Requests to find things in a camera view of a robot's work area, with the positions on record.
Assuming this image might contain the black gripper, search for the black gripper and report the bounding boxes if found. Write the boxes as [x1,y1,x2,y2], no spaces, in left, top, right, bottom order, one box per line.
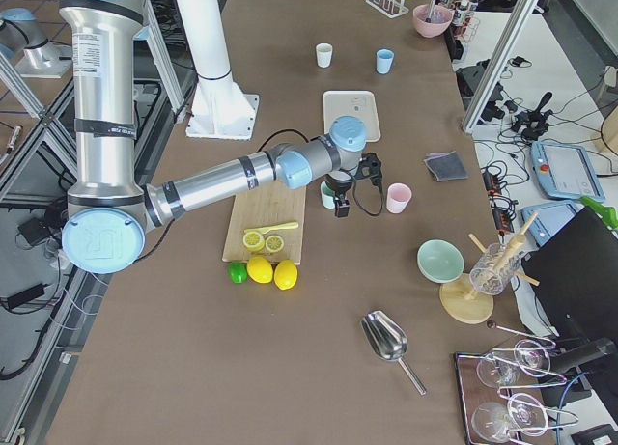
[325,153,382,218]

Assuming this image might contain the lemon half right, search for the lemon half right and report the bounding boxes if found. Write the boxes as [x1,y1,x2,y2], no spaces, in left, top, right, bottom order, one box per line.
[265,235,285,254]

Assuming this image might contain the yellow plastic knife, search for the yellow plastic knife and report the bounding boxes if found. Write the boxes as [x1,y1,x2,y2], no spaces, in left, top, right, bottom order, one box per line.
[243,221,299,235]

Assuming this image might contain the black monitor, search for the black monitor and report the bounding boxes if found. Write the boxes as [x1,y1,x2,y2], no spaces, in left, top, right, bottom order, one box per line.
[522,207,617,341]

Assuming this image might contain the light blue cup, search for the light blue cup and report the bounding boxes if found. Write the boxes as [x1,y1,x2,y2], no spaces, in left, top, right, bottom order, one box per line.
[376,49,395,74]

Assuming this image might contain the grey folded cloth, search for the grey folded cloth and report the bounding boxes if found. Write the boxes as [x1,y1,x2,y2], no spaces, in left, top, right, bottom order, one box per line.
[424,152,468,181]

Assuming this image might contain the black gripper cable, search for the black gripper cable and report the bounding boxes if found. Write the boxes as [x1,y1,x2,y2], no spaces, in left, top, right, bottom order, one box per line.
[351,164,387,218]

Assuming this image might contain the yellow lemon right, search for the yellow lemon right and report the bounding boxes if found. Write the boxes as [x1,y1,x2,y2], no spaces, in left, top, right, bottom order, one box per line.
[273,260,298,291]

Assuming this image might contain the cream rabbit tray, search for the cream rabbit tray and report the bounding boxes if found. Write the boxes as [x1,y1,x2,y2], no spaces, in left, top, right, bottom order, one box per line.
[323,90,381,143]

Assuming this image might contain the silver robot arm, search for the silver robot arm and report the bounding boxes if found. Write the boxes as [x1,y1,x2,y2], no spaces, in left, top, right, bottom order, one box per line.
[59,0,367,274]

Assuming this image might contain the teach pendant tablet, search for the teach pendant tablet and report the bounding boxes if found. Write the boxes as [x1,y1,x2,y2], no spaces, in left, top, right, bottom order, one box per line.
[530,141,605,202]

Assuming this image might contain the green lime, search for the green lime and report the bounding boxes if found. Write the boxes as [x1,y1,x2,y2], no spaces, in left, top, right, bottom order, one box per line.
[227,262,248,284]

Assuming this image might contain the yellow lemon left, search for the yellow lemon left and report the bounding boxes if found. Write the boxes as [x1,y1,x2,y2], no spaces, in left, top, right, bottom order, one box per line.
[246,256,274,284]

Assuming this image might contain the mint green bowl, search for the mint green bowl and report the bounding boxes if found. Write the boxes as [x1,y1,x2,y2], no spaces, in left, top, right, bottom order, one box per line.
[417,239,464,284]

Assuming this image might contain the pink cup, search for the pink cup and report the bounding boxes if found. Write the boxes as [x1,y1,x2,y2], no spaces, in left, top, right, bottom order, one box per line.
[386,182,412,214]

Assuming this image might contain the lemon half left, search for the lemon half left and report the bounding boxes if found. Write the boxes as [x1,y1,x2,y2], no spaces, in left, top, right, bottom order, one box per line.
[242,230,266,252]

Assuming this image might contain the bamboo cutting board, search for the bamboo cutting board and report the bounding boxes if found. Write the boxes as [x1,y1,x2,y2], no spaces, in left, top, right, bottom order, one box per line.
[222,181,306,265]

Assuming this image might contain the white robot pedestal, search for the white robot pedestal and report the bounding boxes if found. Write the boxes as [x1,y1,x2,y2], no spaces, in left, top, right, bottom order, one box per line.
[176,0,259,141]

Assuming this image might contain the pink mixing bowl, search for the pink mixing bowl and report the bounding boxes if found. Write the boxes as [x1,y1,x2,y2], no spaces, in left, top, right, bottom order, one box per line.
[412,4,454,38]

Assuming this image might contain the metal scoop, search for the metal scoop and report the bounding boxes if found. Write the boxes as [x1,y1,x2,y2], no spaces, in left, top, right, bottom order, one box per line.
[361,310,427,396]

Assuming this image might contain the wooden cup tree stand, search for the wooden cup tree stand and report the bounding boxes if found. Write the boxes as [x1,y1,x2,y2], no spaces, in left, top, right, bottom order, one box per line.
[439,213,540,324]

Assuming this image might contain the lemon half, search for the lemon half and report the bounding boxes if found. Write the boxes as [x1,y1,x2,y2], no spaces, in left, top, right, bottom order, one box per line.
[265,235,285,254]
[242,230,266,252]

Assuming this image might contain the yellow lemon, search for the yellow lemon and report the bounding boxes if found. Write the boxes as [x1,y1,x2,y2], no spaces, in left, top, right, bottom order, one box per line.
[273,260,298,291]
[246,256,274,284]

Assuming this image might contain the clear glass on stand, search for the clear glass on stand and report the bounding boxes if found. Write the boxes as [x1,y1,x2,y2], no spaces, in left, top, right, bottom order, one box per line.
[469,243,524,295]

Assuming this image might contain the wine glass rack tray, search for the wine glass rack tray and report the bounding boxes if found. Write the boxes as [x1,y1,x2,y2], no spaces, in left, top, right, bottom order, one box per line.
[454,339,578,444]

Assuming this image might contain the cream white cup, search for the cream white cup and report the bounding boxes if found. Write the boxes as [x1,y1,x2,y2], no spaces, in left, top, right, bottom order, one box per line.
[315,42,333,69]

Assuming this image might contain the aluminium frame post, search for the aluminium frame post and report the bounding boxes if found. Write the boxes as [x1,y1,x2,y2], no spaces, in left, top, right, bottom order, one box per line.
[462,0,538,136]

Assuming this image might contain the mint green cup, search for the mint green cup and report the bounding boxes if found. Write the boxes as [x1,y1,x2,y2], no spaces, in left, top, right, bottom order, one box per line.
[320,181,335,209]

